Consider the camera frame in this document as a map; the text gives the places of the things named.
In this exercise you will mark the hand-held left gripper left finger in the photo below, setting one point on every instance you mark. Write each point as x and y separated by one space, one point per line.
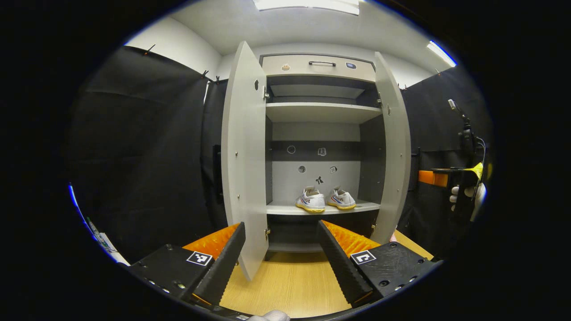
222 267

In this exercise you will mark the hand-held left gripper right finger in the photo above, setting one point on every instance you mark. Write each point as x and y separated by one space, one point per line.
341 267

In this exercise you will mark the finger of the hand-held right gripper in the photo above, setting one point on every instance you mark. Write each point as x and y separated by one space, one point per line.
432 178

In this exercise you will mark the grey cabinet door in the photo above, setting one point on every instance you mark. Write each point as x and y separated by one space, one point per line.
395 156
243 169

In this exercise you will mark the white shoe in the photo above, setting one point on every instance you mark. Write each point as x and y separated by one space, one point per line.
341 200
311 201

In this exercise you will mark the grey shoe cabinet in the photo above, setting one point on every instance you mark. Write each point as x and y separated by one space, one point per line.
285 178

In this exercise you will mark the grey cabinet shelf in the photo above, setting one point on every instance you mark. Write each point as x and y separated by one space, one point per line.
321 112
281 208

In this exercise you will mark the grey cabinet drawer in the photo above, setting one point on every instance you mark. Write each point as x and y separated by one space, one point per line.
294 67

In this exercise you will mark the ceiling light panel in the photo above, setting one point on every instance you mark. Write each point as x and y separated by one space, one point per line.
440 53
308 5

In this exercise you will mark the black backdrop cloth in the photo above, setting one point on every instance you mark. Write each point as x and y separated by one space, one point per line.
134 156

